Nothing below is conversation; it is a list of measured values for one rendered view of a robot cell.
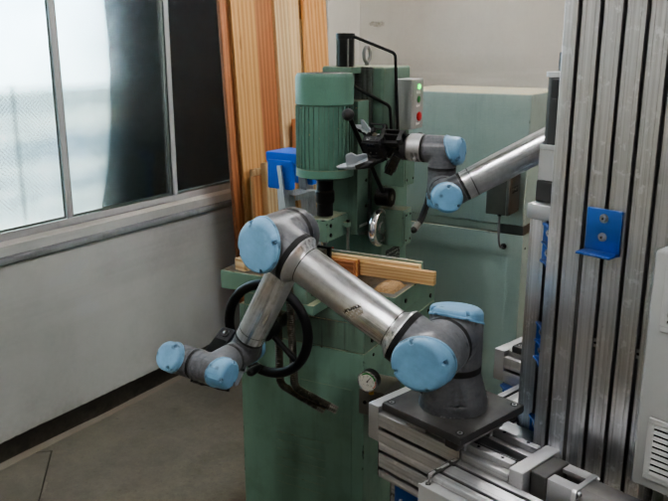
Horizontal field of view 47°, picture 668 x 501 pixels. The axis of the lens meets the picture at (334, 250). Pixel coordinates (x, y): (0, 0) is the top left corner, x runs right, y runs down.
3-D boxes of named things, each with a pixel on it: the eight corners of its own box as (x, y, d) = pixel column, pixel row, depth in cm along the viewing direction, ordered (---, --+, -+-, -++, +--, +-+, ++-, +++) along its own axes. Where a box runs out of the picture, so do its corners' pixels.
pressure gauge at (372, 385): (357, 396, 221) (357, 369, 219) (362, 391, 225) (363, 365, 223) (377, 400, 219) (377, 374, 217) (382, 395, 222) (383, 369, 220)
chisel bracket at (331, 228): (307, 245, 239) (307, 218, 237) (328, 235, 251) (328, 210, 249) (328, 248, 236) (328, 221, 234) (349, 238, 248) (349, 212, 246)
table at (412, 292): (202, 295, 237) (201, 276, 235) (256, 270, 263) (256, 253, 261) (381, 328, 209) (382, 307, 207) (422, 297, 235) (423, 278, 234)
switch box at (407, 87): (394, 128, 251) (395, 79, 247) (406, 126, 260) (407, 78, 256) (411, 129, 248) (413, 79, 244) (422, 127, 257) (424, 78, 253)
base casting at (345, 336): (239, 329, 245) (238, 302, 243) (325, 281, 294) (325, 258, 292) (365, 355, 225) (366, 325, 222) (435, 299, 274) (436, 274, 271)
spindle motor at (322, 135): (285, 178, 233) (283, 73, 225) (313, 170, 248) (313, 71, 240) (336, 183, 225) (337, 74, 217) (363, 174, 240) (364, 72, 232)
